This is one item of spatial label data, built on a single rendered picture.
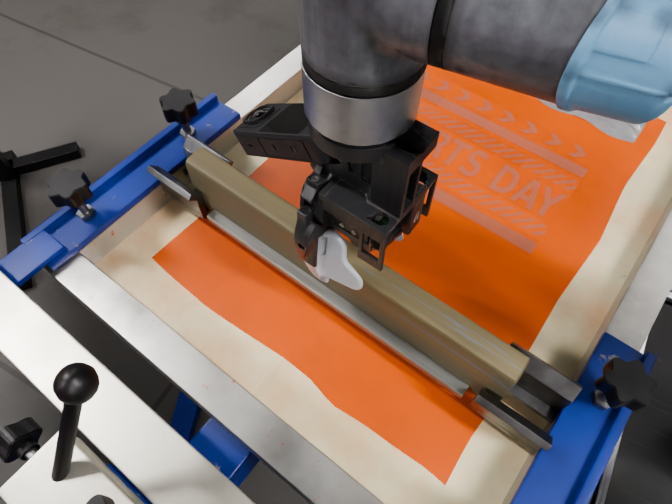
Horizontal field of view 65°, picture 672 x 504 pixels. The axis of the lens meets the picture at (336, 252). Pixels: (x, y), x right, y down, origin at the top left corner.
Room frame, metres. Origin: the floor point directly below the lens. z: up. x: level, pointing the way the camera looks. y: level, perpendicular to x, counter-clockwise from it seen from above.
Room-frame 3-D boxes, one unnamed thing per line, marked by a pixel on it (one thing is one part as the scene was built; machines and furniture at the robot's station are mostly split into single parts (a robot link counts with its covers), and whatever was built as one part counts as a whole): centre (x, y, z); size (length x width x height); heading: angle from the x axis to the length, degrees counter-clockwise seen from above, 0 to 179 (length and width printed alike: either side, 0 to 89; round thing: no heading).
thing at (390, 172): (0.26, -0.02, 1.19); 0.09 x 0.08 x 0.12; 52
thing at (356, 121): (0.27, -0.02, 1.27); 0.08 x 0.08 x 0.05
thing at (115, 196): (0.42, 0.24, 0.98); 0.30 x 0.05 x 0.07; 142
